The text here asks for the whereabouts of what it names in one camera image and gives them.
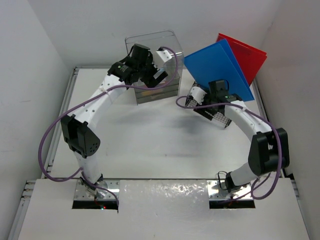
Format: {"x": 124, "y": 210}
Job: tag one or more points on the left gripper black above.
{"x": 149, "y": 81}

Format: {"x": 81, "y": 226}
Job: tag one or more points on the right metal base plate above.
{"x": 217, "y": 191}

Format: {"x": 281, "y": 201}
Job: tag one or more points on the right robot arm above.
{"x": 269, "y": 147}

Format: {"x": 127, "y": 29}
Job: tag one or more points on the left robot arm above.
{"x": 79, "y": 127}

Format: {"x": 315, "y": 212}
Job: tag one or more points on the red folder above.
{"x": 249, "y": 58}

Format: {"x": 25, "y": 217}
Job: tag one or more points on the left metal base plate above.
{"x": 84, "y": 193}

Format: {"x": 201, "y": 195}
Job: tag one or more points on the clear plastic drawer unit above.
{"x": 169, "y": 86}

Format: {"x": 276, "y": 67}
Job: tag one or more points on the metal base plate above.
{"x": 217, "y": 191}
{"x": 84, "y": 193}

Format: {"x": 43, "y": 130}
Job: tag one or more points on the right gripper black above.
{"x": 208, "y": 95}

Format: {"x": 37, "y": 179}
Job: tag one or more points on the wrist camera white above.
{"x": 198, "y": 94}
{"x": 160, "y": 57}

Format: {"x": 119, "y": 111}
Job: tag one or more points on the black wire mesh rack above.
{"x": 208, "y": 113}

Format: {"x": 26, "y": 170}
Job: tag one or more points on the blue folder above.
{"x": 218, "y": 62}

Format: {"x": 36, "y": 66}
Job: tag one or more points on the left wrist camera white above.
{"x": 160, "y": 57}

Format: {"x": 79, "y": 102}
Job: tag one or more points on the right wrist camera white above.
{"x": 198, "y": 94}

